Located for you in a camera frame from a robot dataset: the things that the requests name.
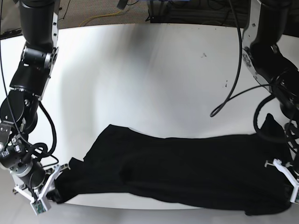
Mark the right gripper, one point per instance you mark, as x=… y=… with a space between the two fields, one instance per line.
x=13 y=156

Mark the black printed T-shirt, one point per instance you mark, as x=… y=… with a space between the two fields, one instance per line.
x=224 y=173

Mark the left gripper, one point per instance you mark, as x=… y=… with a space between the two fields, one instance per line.
x=292 y=140

